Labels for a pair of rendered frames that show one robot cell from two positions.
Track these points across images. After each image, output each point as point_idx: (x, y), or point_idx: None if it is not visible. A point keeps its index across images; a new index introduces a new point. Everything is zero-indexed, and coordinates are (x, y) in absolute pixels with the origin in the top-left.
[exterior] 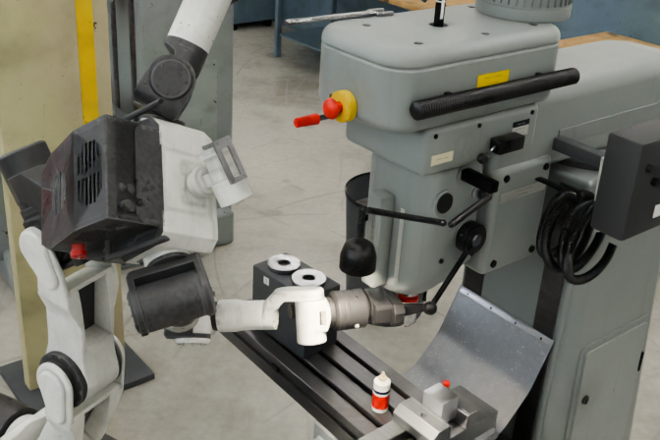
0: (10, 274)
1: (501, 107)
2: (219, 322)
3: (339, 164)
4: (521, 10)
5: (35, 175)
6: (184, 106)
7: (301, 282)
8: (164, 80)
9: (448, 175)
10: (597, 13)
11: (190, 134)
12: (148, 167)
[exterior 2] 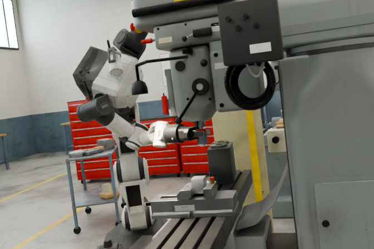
0: None
1: (196, 14)
2: (139, 138)
3: None
4: None
5: None
6: (140, 52)
7: (212, 145)
8: (118, 36)
9: (180, 51)
10: None
11: (124, 55)
12: (98, 63)
